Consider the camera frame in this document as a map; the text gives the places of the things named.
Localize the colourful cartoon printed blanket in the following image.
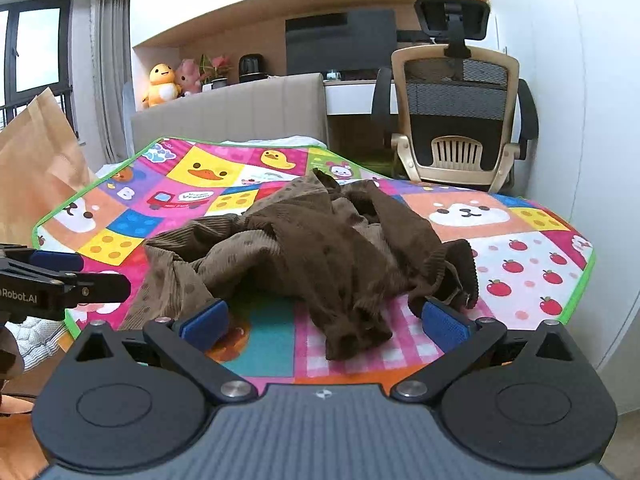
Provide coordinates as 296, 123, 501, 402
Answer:
32, 136, 597, 393

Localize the pink plush toy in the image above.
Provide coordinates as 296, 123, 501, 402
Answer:
175, 58, 203, 97

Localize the white desk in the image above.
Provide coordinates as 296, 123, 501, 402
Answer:
322, 79, 401, 117

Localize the beige mesh office chair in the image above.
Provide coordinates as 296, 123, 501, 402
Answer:
371, 0, 538, 193

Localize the yellow duck plush toy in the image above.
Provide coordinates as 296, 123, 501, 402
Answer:
141, 63, 183, 108

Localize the potted plant with red leaves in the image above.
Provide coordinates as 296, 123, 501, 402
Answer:
199, 53, 234, 92

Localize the grey curtain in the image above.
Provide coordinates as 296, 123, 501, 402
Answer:
90, 0, 132, 163

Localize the beige padded bed headboard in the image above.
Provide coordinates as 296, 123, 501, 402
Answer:
131, 73, 329, 155

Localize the white quilted cover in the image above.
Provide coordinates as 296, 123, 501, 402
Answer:
7, 316, 68, 368

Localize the black computer monitor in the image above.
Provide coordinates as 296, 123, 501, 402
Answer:
285, 9, 398, 77

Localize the brown dotted knit cardigan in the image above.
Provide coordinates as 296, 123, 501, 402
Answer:
120, 167, 481, 361

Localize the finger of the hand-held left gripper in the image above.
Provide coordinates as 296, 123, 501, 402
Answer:
0, 243, 85, 283
60, 270, 132, 309

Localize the white bed sheet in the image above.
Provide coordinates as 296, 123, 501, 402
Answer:
220, 135, 327, 149

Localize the brown paper bag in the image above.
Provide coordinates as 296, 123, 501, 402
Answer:
0, 87, 98, 250

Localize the window with black frame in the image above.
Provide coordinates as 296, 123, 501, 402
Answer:
0, 0, 76, 133

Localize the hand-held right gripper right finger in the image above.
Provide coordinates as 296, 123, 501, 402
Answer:
389, 297, 577, 405

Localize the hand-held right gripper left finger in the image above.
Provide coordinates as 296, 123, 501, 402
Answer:
67, 299, 265, 406

